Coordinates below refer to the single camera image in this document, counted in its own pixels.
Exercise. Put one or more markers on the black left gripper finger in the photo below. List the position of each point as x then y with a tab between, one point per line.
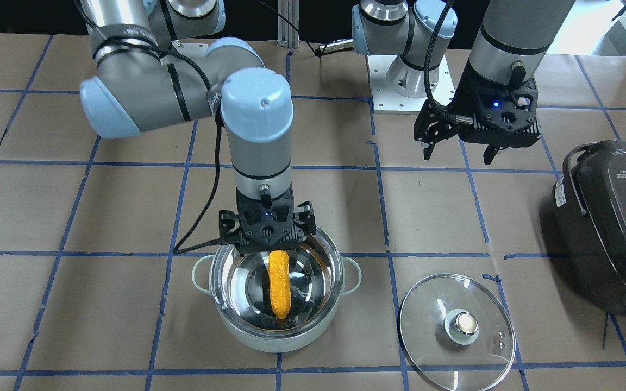
429	146
490	154

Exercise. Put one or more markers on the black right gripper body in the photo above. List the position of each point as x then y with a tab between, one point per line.
227	225

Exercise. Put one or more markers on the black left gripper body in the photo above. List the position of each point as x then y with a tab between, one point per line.
461	99

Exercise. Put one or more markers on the yellow corn cob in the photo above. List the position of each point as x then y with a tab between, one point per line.
279	283

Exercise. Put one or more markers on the glass pot lid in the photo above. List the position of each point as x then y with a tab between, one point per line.
456	332

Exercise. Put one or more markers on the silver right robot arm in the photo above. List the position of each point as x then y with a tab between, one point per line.
145	83

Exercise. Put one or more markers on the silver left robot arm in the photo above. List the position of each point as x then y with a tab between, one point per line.
506	34

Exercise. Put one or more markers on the grey cooking pot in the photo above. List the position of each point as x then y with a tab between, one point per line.
239	286

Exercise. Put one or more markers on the black rice cooker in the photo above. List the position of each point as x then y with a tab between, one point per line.
589	204

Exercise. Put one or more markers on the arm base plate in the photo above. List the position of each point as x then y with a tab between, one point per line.
399	89

